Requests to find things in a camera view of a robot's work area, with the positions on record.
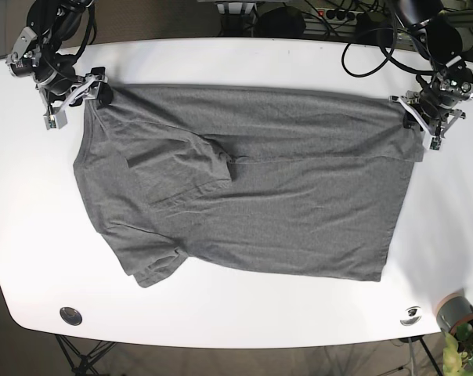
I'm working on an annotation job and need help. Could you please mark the right silver table grommet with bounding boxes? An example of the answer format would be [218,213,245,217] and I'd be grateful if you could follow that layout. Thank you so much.
[399,306,423,327]

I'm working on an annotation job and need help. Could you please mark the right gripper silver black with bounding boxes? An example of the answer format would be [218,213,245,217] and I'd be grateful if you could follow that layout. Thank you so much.
[36,67,114,130]

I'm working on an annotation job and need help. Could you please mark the black folding table legs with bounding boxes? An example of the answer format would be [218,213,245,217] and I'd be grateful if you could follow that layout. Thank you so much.
[55,334,117,376]

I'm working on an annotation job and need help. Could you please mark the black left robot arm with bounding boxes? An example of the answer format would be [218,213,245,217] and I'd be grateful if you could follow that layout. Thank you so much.
[388,1,473,150]

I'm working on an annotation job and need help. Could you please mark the silver table grommet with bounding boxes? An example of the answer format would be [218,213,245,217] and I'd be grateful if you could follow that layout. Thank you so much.
[399,306,423,327]
[60,306,83,326]

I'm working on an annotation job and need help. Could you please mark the grey T-shirt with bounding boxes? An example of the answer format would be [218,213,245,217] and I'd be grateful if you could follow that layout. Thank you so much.
[74,85,424,287]

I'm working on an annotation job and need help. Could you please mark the left silver table grommet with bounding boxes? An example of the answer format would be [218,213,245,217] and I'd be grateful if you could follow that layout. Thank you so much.
[60,306,83,326]

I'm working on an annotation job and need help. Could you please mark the green potted plant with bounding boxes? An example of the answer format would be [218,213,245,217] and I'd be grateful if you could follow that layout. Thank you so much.
[442,323,473,376]

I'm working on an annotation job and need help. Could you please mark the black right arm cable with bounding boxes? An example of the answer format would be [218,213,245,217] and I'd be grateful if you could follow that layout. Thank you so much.
[67,0,99,66]

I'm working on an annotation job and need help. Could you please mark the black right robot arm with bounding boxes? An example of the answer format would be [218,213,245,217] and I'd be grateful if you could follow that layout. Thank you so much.
[5,1,114,130]

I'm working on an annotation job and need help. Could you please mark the grey plant pot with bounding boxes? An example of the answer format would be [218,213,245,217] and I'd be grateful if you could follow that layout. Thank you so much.
[435,293,473,335]

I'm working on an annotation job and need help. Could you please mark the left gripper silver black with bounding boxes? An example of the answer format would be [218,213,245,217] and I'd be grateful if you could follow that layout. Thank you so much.
[388,91,466,150]

